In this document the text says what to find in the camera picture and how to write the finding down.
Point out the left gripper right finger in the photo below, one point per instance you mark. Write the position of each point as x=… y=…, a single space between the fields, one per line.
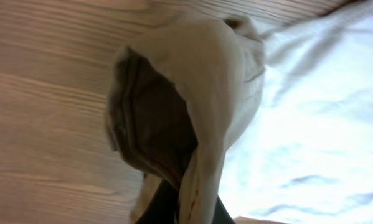
x=221 y=216

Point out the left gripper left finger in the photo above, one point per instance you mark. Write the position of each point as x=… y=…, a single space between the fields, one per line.
x=163 y=208

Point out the beige shorts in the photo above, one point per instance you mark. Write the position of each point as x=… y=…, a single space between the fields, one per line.
x=276 y=121

